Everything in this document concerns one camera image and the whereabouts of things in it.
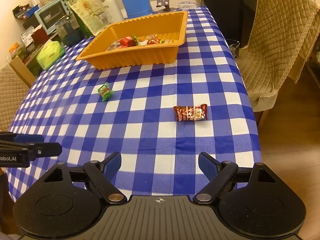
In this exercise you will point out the blue white checkered tablecloth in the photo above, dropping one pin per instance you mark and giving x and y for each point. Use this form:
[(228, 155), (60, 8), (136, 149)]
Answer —
[(159, 154)]

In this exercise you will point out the dark red chocolate bar packet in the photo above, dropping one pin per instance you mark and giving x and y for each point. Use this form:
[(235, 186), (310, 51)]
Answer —
[(191, 113)]

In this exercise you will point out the black cabinet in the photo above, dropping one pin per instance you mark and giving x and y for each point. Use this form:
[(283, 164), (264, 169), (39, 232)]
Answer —
[(228, 14)]

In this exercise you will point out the orange plastic tray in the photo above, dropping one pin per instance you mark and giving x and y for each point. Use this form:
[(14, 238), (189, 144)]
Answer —
[(170, 25)]

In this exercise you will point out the clear grey snack packet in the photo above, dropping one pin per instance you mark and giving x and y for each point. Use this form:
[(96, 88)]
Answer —
[(115, 45)]

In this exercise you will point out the green sunflower seed bag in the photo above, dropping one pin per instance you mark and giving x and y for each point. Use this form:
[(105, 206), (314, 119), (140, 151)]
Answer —
[(90, 16)]

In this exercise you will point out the dark glass jar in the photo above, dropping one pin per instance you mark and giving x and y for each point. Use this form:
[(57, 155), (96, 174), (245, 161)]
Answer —
[(69, 30)]

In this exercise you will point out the grey phone stand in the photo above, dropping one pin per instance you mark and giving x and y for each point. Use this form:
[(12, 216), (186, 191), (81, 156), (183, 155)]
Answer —
[(164, 5)]

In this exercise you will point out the green white snack pouch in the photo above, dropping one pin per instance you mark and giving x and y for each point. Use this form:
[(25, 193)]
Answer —
[(139, 41)]

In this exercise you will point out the small green candy packet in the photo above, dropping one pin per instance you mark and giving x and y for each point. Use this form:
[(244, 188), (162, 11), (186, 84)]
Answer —
[(153, 39)]

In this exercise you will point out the clear small plastic box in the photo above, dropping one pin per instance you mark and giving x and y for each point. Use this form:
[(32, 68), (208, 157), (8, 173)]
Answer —
[(187, 5)]

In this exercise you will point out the large red snack packet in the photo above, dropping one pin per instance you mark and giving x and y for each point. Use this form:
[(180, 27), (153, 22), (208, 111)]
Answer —
[(127, 42)]

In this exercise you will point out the white insulated bottle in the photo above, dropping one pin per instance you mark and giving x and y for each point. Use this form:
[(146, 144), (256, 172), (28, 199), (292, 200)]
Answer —
[(112, 11)]

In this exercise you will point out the light blue toaster oven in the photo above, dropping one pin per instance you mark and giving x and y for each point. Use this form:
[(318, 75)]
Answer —
[(50, 14)]

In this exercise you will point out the yellow green candy packet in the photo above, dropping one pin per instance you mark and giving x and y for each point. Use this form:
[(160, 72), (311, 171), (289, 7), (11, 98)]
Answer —
[(163, 41)]

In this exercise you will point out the beige quilted chair left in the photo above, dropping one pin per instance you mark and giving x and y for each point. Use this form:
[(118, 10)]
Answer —
[(13, 90)]

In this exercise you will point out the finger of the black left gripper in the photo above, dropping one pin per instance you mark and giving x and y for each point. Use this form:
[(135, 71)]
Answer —
[(45, 149), (28, 138)]

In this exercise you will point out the green tissue pack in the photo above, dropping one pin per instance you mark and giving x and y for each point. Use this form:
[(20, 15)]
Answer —
[(49, 54)]

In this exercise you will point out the dark red box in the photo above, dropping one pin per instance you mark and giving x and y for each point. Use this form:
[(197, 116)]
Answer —
[(39, 36)]

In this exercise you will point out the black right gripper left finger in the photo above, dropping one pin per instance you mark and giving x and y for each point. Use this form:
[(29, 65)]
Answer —
[(100, 174)]

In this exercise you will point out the beige quilted chair right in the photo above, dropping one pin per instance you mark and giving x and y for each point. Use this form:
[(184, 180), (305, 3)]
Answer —
[(282, 38)]

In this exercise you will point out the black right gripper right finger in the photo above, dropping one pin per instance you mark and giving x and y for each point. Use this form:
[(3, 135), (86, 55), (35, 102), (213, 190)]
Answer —
[(219, 176)]

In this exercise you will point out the beige quilted chair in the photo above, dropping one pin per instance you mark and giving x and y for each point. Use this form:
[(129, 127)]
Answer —
[(282, 38), (13, 90)]

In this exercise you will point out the green brown candy packet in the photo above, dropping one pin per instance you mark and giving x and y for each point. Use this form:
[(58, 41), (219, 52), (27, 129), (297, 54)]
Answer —
[(105, 92)]

